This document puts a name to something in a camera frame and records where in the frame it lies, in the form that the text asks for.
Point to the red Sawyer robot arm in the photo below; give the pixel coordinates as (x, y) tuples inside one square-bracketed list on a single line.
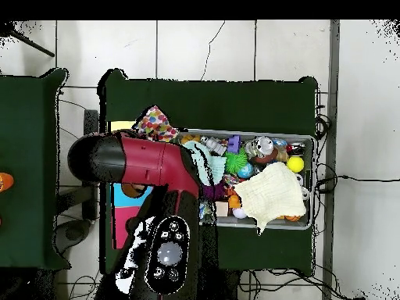
[(143, 159)]

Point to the wooden box with three holes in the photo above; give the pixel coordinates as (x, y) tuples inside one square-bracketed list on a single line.
[(120, 200)]

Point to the shallow clear mesh bin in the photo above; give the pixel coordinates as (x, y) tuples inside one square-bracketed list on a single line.
[(281, 225)]

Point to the mint green muslin cloth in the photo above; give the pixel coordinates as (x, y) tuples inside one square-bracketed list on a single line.
[(218, 165)]

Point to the silver toy robot figure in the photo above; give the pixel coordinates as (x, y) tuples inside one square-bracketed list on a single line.
[(214, 145)]

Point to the green spiky rubber ball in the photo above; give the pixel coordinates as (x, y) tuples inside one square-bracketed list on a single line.
[(235, 162)]

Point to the purple plastic toy block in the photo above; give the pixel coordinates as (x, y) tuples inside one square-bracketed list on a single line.
[(233, 143)]

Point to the blue globe ball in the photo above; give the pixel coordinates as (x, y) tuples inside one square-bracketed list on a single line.
[(245, 171)]

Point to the plain wooden cube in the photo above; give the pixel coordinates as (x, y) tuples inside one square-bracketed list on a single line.
[(222, 208)]

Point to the silver metal can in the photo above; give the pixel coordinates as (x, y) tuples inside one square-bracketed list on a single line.
[(262, 145)]

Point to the cream muslin cloth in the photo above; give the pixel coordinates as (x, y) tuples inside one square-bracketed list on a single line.
[(272, 193)]

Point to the yellow smiley ball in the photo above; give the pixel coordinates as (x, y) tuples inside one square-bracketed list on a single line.
[(295, 164)]

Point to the black stand bar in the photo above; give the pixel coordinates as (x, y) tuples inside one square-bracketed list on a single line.
[(91, 120)]

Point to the dark green neighbour table cloth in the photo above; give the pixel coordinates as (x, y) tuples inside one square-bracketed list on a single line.
[(28, 125)]

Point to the orange toy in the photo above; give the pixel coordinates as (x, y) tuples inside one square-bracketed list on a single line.
[(5, 182)]

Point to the black tripod leg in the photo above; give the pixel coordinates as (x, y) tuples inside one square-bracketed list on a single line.
[(34, 47)]

